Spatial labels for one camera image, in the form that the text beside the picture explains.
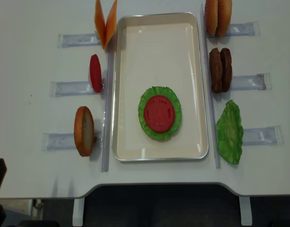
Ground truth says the brown meat patty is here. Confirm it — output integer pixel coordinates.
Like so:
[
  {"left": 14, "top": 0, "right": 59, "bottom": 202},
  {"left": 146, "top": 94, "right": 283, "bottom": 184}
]
[
  {"left": 220, "top": 48, "right": 232, "bottom": 92},
  {"left": 209, "top": 48, "right": 223, "bottom": 93}
]

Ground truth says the red tomato slice on tray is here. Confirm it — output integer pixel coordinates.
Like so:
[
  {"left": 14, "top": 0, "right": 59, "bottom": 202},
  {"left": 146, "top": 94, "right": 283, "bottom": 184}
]
[{"left": 143, "top": 95, "right": 175, "bottom": 133}]

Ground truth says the green lettuce leaf on tray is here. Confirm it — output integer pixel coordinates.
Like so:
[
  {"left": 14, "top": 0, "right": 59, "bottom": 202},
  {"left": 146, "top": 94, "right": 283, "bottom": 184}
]
[{"left": 138, "top": 86, "right": 182, "bottom": 140}]

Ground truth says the upright red tomato slice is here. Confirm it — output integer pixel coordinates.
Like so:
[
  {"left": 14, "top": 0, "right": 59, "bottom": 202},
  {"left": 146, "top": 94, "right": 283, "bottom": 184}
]
[{"left": 89, "top": 54, "right": 102, "bottom": 93}]

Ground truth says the upright green lettuce leaf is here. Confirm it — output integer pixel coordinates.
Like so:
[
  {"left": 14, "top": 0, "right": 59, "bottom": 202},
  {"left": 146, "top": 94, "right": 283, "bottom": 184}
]
[{"left": 216, "top": 100, "right": 244, "bottom": 165}]

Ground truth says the right orange cheese slice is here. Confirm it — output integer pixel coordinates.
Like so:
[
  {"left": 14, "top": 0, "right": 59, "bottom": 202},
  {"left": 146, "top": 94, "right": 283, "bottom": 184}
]
[{"left": 103, "top": 0, "right": 117, "bottom": 49}]

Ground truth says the orange cheese slice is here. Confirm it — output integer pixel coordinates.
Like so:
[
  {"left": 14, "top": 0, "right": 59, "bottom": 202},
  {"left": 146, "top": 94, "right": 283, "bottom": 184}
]
[
  {"left": 94, "top": 0, "right": 105, "bottom": 49},
  {"left": 103, "top": 0, "right": 117, "bottom": 49}
]

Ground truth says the left orange cheese slice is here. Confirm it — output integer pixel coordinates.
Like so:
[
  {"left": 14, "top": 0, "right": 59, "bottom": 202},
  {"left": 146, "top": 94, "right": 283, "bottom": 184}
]
[{"left": 94, "top": 0, "right": 105, "bottom": 49}]

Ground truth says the upright bun half left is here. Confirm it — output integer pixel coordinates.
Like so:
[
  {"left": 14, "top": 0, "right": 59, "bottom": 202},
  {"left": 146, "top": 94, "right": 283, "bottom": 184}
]
[{"left": 74, "top": 106, "right": 95, "bottom": 157}]

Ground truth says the beige metal-rimmed tray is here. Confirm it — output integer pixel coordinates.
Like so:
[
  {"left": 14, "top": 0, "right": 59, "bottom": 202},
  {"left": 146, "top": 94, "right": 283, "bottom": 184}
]
[{"left": 111, "top": 12, "right": 209, "bottom": 162}]

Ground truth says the clear holder middle left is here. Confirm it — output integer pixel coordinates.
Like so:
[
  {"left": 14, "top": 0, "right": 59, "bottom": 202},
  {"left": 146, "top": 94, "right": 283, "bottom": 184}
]
[{"left": 50, "top": 81, "right": 97, "bottom": 97}]

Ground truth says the clear holder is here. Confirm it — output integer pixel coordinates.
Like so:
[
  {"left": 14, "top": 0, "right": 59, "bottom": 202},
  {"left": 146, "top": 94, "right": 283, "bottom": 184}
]
[
  {"left": 243, "top": 125, "right": 284, "bottom": 146},
  {"left": 225, "top": 21, "right": 261, "bottom": 37},
  {"left": 230, "top": 73, "right": 272, "bottom": 91},
  {"left": 57, "top": 34, "right": 101, "bottom": 48},
  {"left": 42, "top": 131, "right": 104, "bottom": 152},
  {"left": 50, "top": 81, "right": 97, "bottom": 97}
]

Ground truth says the clear holder bottom left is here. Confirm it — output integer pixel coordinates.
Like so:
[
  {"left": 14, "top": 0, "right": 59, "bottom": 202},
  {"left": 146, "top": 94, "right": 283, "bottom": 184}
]
[{"left": 42, "top": 131, "right": 104, "bottom": 152}]

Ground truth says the clear holder top left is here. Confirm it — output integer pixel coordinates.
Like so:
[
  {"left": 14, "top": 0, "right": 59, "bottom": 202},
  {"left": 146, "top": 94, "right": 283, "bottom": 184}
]
[{"left": 57, "top": 34, "right": 101, "bottom": 48}]

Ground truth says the white table leg left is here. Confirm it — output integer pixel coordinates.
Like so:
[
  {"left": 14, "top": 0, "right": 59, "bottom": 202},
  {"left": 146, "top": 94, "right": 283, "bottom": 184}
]
[{"left": 72, "top": 198, "right": 85, "bottom": 227}]

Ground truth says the white table leg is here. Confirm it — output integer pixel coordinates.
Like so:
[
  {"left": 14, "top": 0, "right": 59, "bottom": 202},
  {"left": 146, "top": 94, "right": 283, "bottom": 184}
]
[
  {"left": 239, "top": 196, "right": 253, "bottom": 227},
  {"left": 72, "top": 198, "right": 85, "bottom": 227}
]

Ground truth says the clear holder middle right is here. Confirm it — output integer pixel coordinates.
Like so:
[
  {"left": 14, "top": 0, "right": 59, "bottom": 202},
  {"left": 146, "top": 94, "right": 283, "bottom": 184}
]
[{"left": 230, "top": 73, "right": 272, "bottom": 91}]

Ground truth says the clear holder bottom right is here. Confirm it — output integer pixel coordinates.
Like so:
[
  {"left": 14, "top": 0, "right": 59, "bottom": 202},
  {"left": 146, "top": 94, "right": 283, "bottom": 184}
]
[{"left": 243, "top": 125, "right": 284, "bottom": 146}]

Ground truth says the white table leg right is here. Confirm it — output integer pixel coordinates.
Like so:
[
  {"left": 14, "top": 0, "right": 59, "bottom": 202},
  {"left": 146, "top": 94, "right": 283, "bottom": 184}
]
[{"left": 239, "top": 196, "right": 253, "bottom": 227}]

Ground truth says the right sesame bun half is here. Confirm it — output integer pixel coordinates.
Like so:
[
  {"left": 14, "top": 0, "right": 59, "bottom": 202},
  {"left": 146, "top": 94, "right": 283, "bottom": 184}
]
[{"left": 216, "top": 0, "right": 232, "bottom": 37}]

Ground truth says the clear holder top right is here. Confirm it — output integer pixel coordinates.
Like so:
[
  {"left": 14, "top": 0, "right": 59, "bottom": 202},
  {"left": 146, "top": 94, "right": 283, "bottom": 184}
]
[{"left": 225, "top": 21, "right": 261, "bottom": 37}]

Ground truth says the clear long rail left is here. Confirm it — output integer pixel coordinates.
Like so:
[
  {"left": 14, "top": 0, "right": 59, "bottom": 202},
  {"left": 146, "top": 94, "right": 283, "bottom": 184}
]
[{"left": 101, "top": 45, "right": 114, "bottom": 172}]

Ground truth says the clear long rail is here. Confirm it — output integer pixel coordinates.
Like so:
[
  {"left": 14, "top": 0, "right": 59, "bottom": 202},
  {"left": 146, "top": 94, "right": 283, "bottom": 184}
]
[
  {"left": 201, "top": 4, "right": 220, "bottom": 169},
  {"left": 101, "top": 45, "right": 114, "bottom": 172}
]

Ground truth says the clear long rail right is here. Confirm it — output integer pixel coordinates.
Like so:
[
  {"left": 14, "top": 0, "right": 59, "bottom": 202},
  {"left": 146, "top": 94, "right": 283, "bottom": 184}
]
[{"left": 201, "top": 4, "right": 220, "bottom": 169}]

